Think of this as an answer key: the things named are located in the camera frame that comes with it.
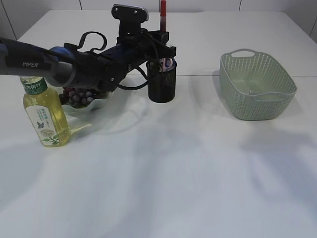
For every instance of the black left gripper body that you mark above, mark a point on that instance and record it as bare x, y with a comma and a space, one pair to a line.
151, 46

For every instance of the pink small scissors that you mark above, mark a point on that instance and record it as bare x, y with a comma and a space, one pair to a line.
167, 64

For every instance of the red glitter pen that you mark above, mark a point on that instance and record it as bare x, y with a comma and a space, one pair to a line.
163, 13

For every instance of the purple grape bunch with leaf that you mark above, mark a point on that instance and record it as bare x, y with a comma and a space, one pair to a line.
80, 98

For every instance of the yellow tea drink bottle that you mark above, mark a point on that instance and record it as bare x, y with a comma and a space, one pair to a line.
45, 112

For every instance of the clear plastic sheet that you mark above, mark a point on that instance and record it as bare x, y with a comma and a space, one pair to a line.
253, 91

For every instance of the black mesh pen holder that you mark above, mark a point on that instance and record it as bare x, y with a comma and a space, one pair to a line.
162, 85

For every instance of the green wavy glass plate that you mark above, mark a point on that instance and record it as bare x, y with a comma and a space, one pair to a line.
96, 104

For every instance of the green plastic woven basket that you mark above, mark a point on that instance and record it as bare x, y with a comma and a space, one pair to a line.
260, 70

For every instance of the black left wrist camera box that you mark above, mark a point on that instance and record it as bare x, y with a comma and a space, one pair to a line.
130, 19

